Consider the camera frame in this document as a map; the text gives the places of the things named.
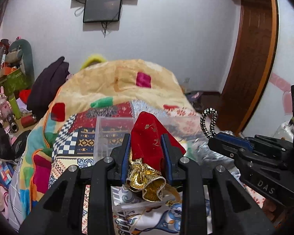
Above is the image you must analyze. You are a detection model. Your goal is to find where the black white braided cord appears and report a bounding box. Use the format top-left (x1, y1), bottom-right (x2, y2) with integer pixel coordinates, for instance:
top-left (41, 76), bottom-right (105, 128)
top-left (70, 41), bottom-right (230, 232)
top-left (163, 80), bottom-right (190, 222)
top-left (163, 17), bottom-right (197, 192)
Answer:
top-left (200, 107), bottom-right (219, 140)

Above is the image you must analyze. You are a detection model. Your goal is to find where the clear plastic storage box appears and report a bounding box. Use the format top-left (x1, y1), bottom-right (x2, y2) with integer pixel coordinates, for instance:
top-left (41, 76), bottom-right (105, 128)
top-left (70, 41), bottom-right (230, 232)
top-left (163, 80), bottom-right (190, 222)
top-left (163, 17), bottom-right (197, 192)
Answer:
top-left (93, 116), bottom-right (206, 167)

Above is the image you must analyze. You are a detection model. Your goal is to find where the red velvet gold pouch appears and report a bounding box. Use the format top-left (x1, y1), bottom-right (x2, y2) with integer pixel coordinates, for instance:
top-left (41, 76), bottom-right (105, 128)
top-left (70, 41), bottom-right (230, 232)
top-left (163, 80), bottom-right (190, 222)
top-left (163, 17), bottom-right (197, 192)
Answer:
top-left (126, 111), bottom-right (186, 202)

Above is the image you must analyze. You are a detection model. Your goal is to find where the silver mesh pouch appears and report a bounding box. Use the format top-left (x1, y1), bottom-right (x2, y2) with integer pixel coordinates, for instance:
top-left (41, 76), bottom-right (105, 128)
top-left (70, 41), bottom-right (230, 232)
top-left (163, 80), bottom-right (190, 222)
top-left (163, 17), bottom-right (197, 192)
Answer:
top-left (191, 138), bottom-right (234, 169)

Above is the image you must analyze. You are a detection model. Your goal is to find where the white wardrobe sliding door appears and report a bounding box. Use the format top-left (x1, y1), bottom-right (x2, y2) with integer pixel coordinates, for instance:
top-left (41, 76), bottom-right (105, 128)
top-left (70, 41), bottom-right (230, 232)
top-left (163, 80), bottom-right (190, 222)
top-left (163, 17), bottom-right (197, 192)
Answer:
top-left (242, 0), bottom-right (294, 136)

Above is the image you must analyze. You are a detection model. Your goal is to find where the green knitted cloth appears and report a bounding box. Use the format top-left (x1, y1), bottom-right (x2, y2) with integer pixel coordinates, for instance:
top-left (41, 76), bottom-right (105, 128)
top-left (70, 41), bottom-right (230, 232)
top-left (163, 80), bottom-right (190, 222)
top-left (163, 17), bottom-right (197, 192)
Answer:
top-left (184, 144), bottom-right (198, 162)

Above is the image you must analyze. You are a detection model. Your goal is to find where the grey backpack on floor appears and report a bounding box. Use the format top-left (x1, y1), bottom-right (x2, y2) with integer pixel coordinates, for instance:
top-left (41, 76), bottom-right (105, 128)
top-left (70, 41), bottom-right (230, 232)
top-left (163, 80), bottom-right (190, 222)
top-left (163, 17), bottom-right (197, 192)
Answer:
top-left (185, 91), bottom-right (204, 113)

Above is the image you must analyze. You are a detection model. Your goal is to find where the patterned colourful bedsheet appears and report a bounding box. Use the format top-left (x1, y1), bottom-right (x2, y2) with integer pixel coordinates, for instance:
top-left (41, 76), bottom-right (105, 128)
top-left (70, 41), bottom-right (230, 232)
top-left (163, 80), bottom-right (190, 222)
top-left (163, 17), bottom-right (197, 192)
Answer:
top-left (48, 100), bottom-right (267, 235)

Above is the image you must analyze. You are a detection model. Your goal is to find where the brown wooden door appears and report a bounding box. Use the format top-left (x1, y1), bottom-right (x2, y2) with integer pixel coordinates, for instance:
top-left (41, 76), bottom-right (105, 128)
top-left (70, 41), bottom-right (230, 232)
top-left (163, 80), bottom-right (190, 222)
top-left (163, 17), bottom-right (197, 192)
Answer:
top-left (217, 0), bottom-right (279, 135)

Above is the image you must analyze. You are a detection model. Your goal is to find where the red cylinder can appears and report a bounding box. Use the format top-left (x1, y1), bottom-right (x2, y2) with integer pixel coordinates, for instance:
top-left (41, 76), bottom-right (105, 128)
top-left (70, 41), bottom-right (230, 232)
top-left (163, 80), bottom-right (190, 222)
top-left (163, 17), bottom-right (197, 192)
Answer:
top-left (21, 114), bottom-right (37, 128)

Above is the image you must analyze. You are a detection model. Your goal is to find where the green bottle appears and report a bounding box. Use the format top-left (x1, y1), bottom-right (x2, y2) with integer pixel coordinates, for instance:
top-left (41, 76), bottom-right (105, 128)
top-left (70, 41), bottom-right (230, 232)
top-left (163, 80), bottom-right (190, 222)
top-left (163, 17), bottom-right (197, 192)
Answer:
top-left (8, 94), bottom-right (22, 119)

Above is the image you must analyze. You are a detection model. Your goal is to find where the pink rabbit toy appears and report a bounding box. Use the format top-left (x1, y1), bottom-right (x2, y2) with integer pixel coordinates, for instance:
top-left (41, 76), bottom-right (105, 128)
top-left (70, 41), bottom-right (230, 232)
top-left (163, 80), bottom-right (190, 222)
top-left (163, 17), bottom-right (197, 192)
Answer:
top-left (0, 86), bottom-right (12, 120)

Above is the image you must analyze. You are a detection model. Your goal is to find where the dark purple garment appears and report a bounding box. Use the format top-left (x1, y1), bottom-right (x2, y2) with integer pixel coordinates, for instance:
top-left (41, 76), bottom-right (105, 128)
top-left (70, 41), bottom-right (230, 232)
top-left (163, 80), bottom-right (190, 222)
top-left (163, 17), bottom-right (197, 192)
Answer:
top-left (27, 56), bottom-right (69, 120)

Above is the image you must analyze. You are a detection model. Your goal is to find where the beige patchwork blanket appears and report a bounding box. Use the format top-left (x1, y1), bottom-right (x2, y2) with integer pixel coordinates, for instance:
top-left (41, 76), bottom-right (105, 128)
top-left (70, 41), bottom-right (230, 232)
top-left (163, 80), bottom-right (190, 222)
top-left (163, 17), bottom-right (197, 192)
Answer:
top-left (19, 60), bottom-right (197, 216)

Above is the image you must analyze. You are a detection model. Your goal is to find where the green cardboard box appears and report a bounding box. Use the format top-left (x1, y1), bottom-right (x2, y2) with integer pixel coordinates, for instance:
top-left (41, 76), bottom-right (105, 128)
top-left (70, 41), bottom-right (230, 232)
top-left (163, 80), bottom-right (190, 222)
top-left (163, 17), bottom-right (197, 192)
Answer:
top-left (0, 69), bottom-right (32, 96)

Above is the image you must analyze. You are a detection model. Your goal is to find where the grey green plush toy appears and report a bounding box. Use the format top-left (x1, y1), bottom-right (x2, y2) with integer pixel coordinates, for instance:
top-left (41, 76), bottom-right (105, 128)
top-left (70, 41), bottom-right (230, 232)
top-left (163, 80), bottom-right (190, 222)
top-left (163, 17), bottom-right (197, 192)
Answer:
top-left (5, 39), bottom-right (34, 80)

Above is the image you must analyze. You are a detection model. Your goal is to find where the small wall monitor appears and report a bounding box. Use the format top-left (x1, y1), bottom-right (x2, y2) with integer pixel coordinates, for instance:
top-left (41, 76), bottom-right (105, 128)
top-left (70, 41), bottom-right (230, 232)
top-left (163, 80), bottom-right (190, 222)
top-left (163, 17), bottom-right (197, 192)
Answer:
top-left (83, 0), bottom-right (122, 23)

